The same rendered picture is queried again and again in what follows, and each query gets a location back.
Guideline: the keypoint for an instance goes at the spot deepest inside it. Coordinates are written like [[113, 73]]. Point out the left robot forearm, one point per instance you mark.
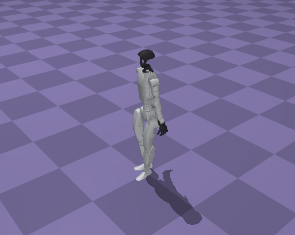
[[158, 111]]

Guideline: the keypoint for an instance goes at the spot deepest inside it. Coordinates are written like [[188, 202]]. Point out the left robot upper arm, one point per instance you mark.
[[154, 84]]

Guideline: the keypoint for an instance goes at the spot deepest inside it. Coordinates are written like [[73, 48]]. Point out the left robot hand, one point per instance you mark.
[[163, 128]]

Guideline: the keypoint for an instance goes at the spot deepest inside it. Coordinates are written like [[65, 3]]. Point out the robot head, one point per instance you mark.
[[146, 55]]

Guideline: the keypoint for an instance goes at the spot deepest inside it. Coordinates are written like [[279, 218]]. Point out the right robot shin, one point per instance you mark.
[[141, 147]]

